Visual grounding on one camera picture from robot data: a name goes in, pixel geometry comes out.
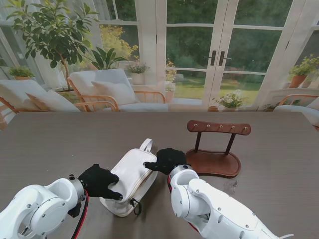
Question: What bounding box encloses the red cable on left arm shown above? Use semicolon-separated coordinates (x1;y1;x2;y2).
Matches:
72;189;90;239

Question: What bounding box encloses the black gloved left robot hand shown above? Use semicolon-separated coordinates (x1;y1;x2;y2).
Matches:
77;163;123;201

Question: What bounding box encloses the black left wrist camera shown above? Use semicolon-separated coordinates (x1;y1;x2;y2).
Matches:
68;203;82;219

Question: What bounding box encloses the dark wooden necklace stand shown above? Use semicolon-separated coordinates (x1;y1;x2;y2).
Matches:
184;119;242;178

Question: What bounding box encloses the printed sunroom backdrop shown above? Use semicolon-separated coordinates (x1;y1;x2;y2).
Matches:
0;0;319;131

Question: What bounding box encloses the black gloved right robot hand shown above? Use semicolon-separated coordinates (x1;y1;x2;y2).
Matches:
144;147;188;176

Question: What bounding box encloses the white zip pouch bag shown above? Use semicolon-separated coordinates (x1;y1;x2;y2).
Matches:
99;138;159;218

